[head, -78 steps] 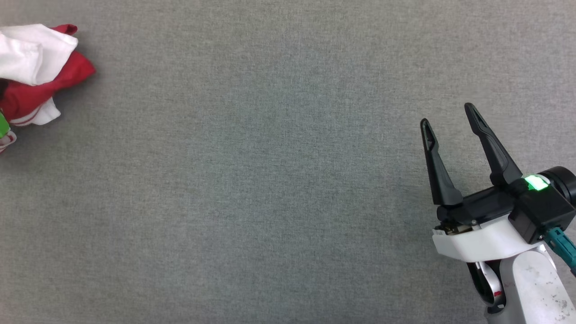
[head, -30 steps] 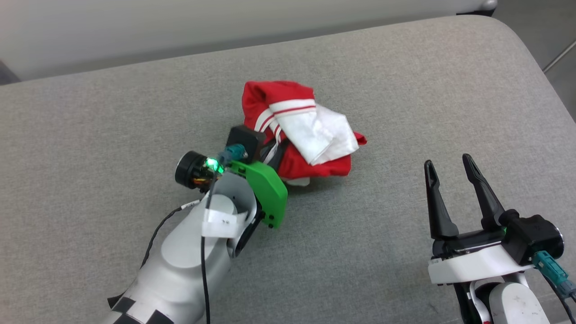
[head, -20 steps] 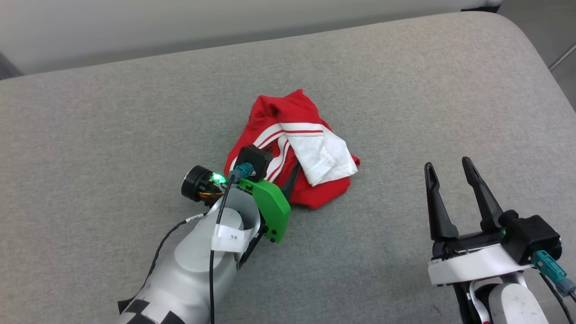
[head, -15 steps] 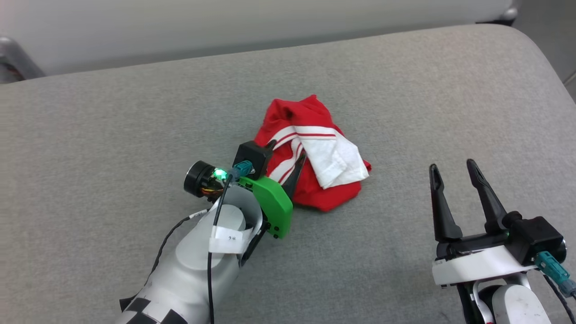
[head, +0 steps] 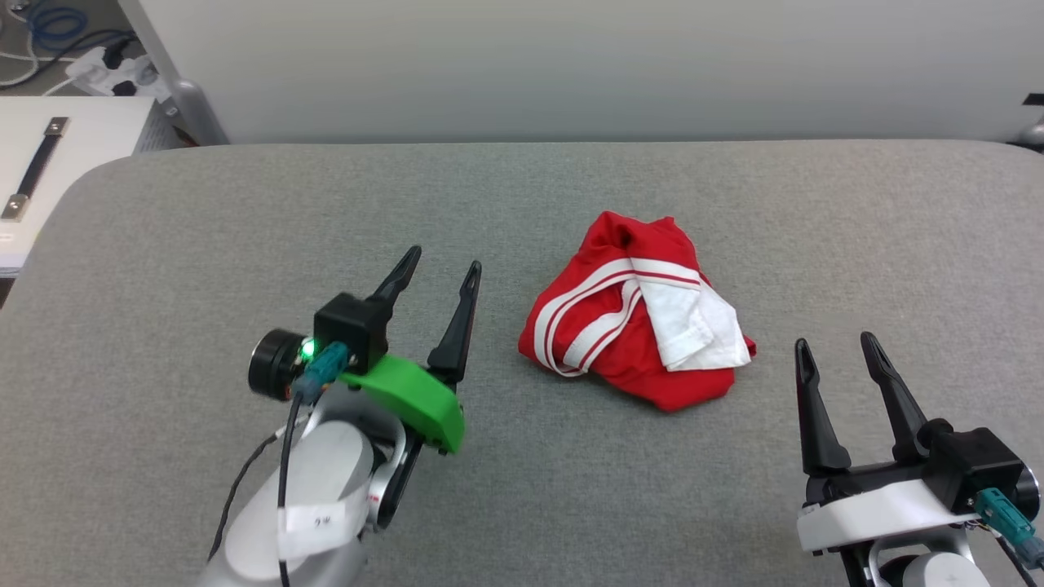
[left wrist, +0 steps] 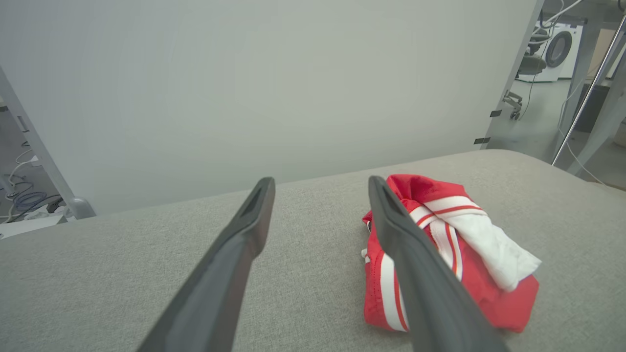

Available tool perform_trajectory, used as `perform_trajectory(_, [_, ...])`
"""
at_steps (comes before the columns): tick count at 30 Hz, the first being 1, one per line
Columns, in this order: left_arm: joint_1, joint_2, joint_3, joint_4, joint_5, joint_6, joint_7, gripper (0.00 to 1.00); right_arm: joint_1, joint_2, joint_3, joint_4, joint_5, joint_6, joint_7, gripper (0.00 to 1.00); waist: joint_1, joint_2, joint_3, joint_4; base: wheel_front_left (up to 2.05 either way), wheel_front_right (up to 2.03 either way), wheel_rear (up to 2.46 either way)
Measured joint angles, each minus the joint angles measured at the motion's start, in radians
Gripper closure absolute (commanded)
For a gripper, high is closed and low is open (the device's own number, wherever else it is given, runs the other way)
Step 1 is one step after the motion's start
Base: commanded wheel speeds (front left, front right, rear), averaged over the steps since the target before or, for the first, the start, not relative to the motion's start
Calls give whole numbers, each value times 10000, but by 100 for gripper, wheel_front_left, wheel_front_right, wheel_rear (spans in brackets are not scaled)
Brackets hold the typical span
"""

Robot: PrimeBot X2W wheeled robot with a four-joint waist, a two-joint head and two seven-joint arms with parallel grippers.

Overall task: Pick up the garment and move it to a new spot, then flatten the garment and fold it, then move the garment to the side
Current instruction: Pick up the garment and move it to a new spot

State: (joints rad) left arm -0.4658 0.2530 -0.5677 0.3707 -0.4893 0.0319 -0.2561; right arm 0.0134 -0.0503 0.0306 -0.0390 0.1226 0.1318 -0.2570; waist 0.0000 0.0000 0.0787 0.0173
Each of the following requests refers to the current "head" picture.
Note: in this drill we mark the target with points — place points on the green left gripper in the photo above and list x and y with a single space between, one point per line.
416 399

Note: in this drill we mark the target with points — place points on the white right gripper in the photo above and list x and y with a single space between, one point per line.
881 509

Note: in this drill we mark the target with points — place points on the red white basketball jersey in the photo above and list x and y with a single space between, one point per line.
620 359

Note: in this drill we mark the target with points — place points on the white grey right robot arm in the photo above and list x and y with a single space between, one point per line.
930 571

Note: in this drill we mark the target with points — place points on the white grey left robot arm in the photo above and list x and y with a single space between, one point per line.
326 473

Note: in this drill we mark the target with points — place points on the black round left gripper motor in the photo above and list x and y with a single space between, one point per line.
273 364

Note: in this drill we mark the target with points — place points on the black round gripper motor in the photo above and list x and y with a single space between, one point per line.
273 364
1031 493

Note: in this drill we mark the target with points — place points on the black round right gripper motor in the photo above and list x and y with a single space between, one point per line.
1031 493

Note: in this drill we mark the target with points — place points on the white paper label strip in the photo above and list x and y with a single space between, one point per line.
322 522

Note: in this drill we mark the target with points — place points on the white partition panel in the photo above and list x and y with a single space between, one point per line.
571 65

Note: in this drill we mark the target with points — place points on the grey rounded partition foot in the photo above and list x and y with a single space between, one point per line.
196 114

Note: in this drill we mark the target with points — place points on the white flat box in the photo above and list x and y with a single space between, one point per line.
90 139

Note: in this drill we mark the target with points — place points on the black power plug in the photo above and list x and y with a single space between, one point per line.
117 53

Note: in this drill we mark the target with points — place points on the white power strip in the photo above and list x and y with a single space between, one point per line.
94 72

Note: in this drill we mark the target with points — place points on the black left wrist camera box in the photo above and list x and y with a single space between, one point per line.
351 330

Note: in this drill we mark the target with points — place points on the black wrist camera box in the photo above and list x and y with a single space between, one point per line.
975 465
351 330

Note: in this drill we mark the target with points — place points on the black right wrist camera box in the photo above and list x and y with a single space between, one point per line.
975 465

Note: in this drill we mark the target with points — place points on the teal left camera connector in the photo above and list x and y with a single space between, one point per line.
322 371

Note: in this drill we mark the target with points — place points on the teal camera connector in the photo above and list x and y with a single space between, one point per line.
322 371
1007 522

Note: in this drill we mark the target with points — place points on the teal right camera connector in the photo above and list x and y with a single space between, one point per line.
1007 522

